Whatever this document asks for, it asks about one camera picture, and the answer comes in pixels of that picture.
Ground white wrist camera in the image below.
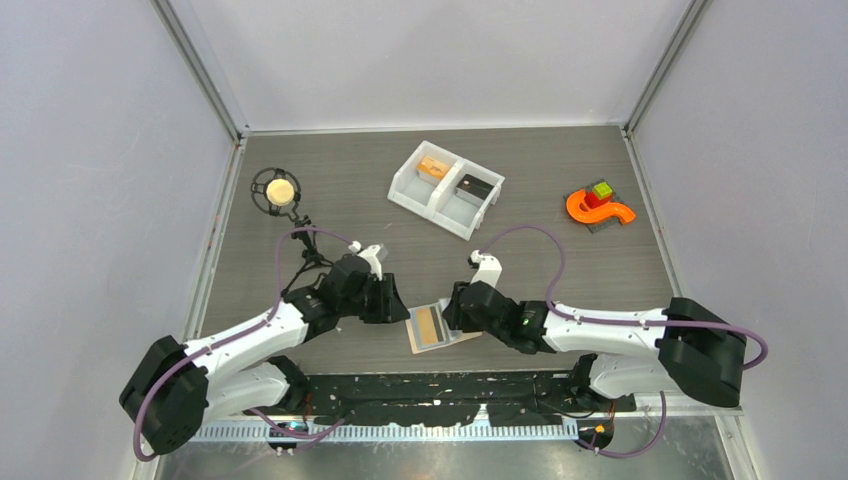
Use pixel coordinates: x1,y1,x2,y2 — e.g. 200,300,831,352
469,250,503,288
347,241,388,280

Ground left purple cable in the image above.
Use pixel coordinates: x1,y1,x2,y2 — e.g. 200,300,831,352
133,225,359,464

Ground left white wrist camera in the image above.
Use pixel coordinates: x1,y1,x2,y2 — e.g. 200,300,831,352
347,241,388,280

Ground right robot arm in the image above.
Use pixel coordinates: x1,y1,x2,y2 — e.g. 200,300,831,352
442,281,750,411

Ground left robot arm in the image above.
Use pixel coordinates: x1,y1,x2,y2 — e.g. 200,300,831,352
119,244,409,461

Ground white two-compartment bin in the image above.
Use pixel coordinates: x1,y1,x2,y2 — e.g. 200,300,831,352
387,141,505,240

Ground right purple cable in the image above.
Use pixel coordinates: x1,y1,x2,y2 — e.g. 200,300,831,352
478,223,770,371

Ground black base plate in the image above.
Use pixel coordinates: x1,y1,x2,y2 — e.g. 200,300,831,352
259,370,636,427

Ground purple cable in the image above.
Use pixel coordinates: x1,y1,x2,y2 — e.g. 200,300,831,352
478,223,770,371
133,225,359,464

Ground beige card holder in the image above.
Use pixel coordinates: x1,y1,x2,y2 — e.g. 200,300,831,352
405,298,482,355

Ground orange card stack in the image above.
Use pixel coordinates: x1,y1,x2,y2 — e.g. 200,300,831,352
416,156,451,185

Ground black card stack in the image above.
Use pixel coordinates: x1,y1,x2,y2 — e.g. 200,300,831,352
455,174,494,207

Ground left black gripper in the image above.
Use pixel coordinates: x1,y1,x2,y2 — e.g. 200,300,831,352
339,273,409,324

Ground orange toy with blocks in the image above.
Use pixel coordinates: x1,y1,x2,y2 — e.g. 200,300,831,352
564,179,636,233

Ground microphone on black tripod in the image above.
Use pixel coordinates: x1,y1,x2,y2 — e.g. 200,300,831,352
249,167,332,281

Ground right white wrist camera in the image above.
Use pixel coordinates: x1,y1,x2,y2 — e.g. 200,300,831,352
469,250,503,288

